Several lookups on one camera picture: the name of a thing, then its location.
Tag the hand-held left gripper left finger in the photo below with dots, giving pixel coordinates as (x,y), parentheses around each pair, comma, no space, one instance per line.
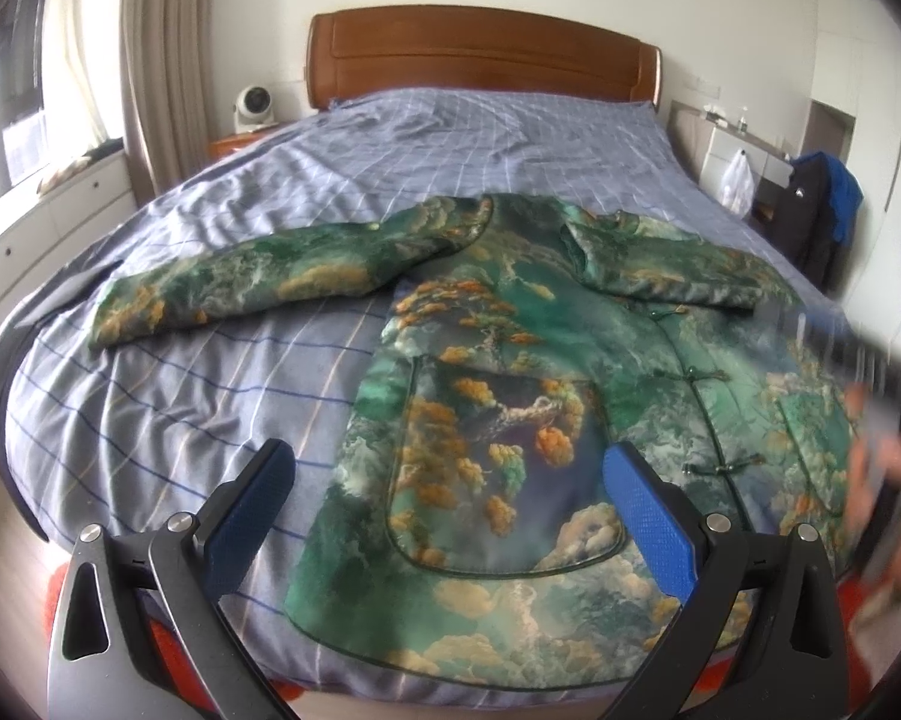
(247,514)

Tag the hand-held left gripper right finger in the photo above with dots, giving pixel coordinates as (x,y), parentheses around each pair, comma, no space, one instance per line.
(645,521)

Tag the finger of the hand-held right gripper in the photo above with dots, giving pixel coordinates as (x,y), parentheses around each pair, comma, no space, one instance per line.
(855,352)

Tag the green landscape print padded jacket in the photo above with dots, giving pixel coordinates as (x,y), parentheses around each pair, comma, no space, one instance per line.
(495,360)

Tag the black and blue jacket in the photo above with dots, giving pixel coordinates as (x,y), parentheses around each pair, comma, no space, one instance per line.
(814,217)

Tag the red floor mat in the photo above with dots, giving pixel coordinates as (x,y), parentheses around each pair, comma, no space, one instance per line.
(166,637)

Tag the white plastic bag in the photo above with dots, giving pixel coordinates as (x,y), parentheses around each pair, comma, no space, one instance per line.
(737,184)

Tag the white bedside cabinet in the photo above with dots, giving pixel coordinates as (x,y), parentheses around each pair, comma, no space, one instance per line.
(701,142)

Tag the white wardrobe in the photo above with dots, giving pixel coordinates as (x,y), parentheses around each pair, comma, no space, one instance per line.
(870,52)

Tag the bed with blue checked sheet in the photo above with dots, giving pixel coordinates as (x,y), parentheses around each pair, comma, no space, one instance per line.
(270,187)

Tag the white drawer cabinet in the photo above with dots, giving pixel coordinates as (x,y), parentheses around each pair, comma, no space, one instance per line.
(52,240)

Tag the brown wooden nightstand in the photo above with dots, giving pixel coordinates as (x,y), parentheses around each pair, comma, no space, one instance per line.
(232,144)

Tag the small white desk fan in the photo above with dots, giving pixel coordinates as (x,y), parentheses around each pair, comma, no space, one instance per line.
(253,106)

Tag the beige curtain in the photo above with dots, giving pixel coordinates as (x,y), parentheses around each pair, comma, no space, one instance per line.
(169,52)

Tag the brown wooden headboard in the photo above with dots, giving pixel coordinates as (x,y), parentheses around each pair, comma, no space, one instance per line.
(480,52)

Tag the window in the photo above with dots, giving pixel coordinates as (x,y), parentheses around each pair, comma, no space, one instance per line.
(19,90)

